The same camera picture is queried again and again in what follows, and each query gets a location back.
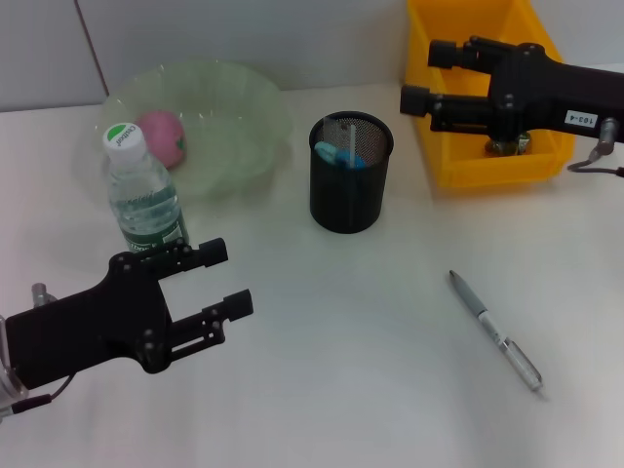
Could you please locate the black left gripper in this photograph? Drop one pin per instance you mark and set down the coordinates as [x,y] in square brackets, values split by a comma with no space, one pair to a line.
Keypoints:
[88,331]

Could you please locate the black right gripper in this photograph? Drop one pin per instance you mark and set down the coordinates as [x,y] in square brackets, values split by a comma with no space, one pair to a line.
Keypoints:
[546,97]

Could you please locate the green plastic wrapper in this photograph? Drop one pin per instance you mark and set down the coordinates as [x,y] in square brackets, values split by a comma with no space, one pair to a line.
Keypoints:
[504,147]

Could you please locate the clear plastic ruler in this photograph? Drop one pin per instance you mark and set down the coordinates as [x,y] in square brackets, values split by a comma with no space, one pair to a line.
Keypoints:
[352,146]

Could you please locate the clear green-label water bottle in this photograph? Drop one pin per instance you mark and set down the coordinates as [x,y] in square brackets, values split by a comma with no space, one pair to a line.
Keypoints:
[141,195]

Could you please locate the blue scissors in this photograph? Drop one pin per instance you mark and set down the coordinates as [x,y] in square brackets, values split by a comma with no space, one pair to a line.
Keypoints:
[331,155]

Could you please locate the pink toy peach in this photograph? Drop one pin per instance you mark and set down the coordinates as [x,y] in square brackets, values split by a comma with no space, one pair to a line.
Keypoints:
[163,136]

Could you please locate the silver ballpoint pen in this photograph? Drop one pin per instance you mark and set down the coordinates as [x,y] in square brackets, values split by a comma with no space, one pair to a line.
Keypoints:
[492,326]

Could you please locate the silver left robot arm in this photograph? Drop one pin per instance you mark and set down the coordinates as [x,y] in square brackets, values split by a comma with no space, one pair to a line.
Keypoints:
[7,385]

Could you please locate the black mesh pen cup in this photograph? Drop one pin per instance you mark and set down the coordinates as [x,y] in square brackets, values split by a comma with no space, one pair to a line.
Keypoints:
[348,200]

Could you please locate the green glass fruit plate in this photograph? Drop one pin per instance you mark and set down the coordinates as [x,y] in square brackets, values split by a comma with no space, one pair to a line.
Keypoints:
[234,122]

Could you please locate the yellow plastic bin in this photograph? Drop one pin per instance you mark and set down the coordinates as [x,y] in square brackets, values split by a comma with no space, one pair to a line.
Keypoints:
[439,136]

